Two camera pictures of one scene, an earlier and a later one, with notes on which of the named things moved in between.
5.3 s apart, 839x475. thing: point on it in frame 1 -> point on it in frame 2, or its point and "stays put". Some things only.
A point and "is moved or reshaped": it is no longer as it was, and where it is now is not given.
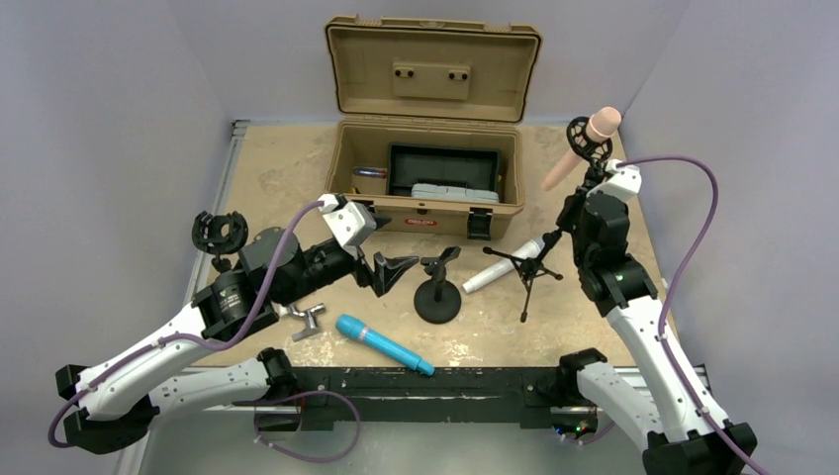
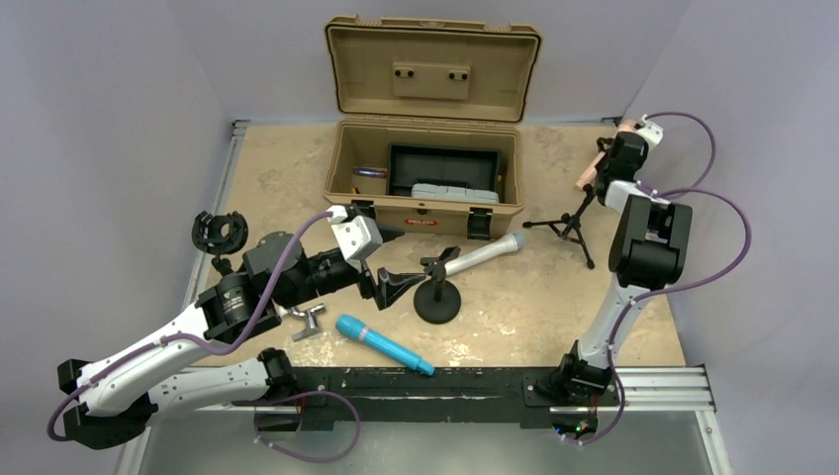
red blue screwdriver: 371,172 stays put
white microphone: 531,250 -> 508,243
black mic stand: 437,301 stays put
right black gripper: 574,202 -> 640,156
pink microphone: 603,125 is moved or reshaped
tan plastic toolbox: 429,113 stays put
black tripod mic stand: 594,150 is moved or reshaped
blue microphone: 352,329 stays put
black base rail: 406,398 stays put
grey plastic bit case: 453,193 stays put
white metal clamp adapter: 314,329 stays put
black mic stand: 220,236 stays put
